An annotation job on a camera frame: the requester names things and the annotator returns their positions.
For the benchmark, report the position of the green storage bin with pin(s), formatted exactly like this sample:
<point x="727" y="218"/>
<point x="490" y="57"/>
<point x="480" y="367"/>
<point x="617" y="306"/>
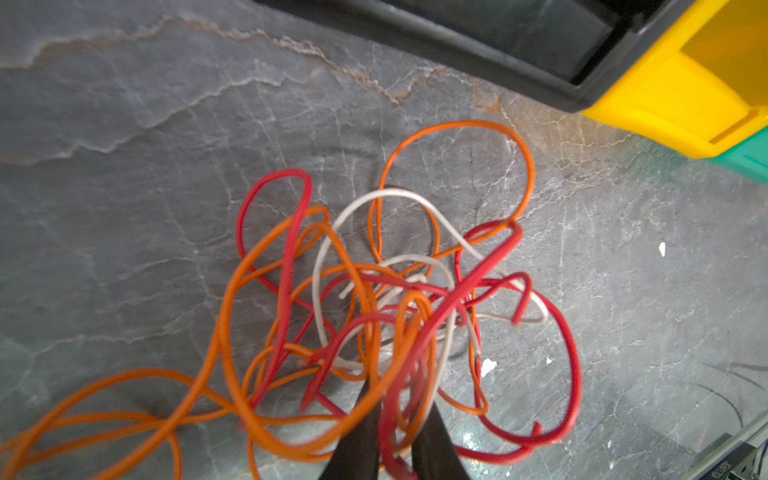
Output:
<point x="749" y="158"/>

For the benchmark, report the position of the black storage bin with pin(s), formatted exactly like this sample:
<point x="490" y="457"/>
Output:
<point x="564" y="53"/>

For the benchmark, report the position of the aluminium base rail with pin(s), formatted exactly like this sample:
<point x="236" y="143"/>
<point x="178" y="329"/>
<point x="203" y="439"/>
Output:
<point x="742" y="456"/>

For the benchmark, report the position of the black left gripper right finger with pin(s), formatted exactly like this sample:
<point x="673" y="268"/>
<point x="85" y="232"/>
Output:
<point x="434" y="456"/>

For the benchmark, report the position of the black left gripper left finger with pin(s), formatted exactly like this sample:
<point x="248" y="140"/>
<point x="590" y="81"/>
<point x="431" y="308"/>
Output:
<point x="357" y="454"/>

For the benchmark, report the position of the yellow storage bin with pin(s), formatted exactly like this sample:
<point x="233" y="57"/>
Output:
<point x="701" y="89"/>

